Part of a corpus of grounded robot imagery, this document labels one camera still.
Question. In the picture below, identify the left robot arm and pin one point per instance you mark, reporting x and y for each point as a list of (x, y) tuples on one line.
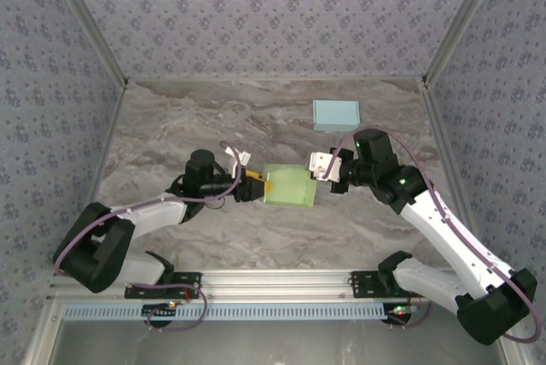
[(149, 211)]

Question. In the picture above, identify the thin aluminium table edge rail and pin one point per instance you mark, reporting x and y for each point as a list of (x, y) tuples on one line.
[(277, 79)]

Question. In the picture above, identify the blue paper box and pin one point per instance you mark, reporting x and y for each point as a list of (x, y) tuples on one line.
[(337, 115)]

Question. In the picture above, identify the green paper box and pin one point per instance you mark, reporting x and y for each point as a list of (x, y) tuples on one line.
[(290, 186)]

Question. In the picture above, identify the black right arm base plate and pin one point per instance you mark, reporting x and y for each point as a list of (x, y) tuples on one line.
[(362, 286)]

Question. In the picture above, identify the aluminium frame leg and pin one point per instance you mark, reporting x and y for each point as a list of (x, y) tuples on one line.
[(42, 335), (518, 356)]

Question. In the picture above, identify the wide aluminium side rail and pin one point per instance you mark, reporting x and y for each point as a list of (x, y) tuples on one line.
[(441, 134)]

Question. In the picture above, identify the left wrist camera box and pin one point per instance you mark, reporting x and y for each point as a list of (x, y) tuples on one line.
[(238, 156)]

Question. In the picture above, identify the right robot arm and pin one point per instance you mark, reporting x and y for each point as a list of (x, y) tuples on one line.
[(448, 228)]

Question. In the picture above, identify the aluminium mounting beam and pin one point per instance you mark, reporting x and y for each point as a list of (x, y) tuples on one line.
[(277, 284)]

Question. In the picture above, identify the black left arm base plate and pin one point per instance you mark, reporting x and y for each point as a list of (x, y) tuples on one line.
[(187, 279)]

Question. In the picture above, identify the narrow aluminium side rail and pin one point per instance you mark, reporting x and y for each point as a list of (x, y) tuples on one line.
[(99, 169)]

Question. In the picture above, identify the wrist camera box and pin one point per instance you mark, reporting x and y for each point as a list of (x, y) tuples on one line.
[(324, 164), (238, 156)]

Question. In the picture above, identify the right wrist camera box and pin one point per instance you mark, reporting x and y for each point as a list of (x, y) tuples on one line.
[(324, 164)]

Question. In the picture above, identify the grey metal panel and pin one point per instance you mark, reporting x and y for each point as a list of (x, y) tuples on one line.
[(277, 343)]

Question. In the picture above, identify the black bracket with lit adapter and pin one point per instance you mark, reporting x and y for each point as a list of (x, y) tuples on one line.
[(160, 310), (401, 313)]

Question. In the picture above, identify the aluminium frame post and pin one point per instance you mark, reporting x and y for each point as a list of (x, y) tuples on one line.
[(462, 19), (88, 19)]

